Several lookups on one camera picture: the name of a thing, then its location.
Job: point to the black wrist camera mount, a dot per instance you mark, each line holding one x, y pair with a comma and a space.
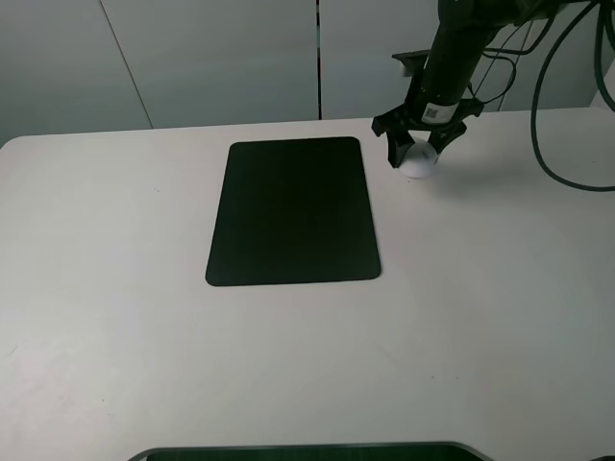
412, 63

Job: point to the black mouse pad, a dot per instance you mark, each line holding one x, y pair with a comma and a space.
293, 211

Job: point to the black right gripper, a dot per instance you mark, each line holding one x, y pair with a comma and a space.
423, 113

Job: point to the white computer mouse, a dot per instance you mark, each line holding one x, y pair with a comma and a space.
419, 160

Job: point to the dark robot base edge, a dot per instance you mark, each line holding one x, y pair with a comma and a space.
374, 451

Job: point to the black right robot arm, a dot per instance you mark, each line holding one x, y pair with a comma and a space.
465, 30

